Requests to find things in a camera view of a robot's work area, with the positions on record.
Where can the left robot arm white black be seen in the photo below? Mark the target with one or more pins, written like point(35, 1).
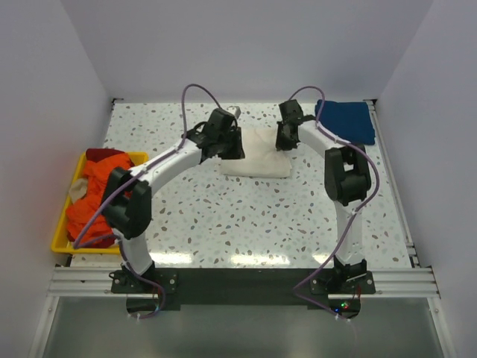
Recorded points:
point(127, 201)

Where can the orange t shirt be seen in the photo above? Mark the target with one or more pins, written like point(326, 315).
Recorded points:
point(80, 212)

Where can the cream white t shirt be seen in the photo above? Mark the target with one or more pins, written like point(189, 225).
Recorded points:
point(262, 160)

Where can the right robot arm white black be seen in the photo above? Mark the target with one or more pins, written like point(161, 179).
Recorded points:
point(346, 181)

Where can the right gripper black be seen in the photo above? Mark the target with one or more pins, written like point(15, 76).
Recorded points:
point(280, 145)

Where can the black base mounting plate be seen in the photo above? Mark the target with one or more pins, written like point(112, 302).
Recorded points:
point(170, 289)

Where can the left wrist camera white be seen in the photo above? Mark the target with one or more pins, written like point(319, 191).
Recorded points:
point(235, 111)

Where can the folded blue t shirt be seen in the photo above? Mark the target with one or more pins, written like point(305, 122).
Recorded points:
point(350, 121)

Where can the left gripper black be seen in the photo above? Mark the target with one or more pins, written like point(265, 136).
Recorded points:
point(238, 151)

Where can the dark red t shirt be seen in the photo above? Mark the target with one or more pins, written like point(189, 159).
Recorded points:
point(98, 154)

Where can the aluminium frame rail front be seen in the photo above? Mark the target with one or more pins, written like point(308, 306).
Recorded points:
point(389, 282)

